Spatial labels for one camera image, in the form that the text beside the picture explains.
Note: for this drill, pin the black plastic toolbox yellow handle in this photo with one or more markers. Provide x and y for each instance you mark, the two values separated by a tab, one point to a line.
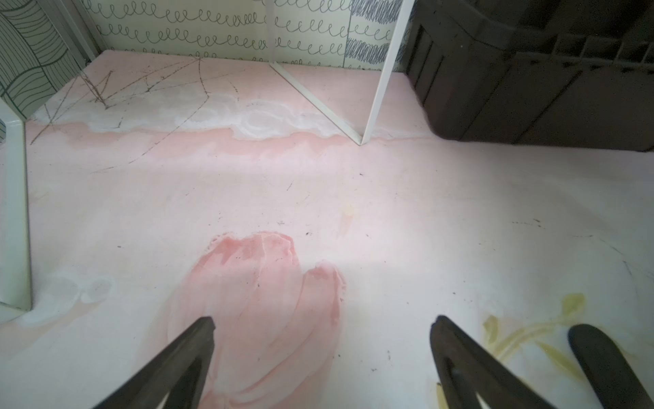
575	74

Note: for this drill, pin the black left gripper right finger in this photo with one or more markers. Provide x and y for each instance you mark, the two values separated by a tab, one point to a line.
471	376

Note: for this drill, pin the pink floral table mat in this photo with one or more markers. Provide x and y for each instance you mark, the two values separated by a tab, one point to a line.
165	188

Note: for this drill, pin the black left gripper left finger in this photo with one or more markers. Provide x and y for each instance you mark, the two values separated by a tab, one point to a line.
174	378

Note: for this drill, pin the grey folding laptop stand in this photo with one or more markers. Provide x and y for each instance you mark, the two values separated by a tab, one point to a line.
613	380

